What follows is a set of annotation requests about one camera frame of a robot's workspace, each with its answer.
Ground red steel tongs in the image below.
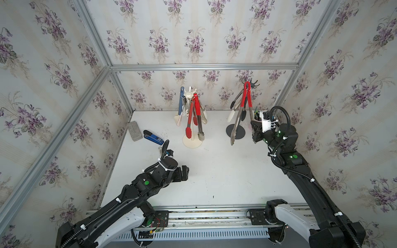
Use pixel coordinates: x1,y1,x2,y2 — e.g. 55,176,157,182
186,99,195,139

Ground red handled tongs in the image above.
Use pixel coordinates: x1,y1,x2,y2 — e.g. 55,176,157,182
193,93,205,141
231,81,254,146

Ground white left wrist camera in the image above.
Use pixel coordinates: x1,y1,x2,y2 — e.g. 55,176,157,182
162,149,174,158

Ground dark grey utensil rack stand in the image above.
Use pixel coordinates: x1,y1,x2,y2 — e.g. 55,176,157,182
225,80,259,140

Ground white utensil rack stand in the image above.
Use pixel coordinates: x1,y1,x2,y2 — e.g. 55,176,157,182
183,86,202,149

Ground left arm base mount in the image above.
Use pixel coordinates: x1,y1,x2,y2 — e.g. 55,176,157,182
131,210,170,248

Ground red handled tongs front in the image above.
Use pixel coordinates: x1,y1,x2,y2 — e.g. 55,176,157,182
231,81,254,146

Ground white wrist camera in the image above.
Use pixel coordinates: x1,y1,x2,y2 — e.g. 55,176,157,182
162,149,174,158
259,111,277,133

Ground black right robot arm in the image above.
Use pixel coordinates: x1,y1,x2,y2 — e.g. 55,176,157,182
250,106,366,248

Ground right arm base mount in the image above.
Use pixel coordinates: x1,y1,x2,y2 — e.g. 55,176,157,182
246,207,287,245

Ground black steel tongs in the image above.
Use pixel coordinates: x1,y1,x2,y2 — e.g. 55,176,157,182
230,89,248,123

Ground blue handled cream tongs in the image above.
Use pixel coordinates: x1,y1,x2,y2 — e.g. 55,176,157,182
174,86,185,126

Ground grey stone block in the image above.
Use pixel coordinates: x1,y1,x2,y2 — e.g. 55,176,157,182
127,121,143,142

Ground steel cream-tipped tongs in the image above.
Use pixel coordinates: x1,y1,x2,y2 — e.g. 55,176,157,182
199,101,208,125

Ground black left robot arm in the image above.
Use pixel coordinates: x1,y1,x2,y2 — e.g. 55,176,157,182
55,140,189,248

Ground pink pen cup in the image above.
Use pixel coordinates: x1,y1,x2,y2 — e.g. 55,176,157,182
253,110,263,123

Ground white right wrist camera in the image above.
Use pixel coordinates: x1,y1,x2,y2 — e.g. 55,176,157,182
259,111,277,133

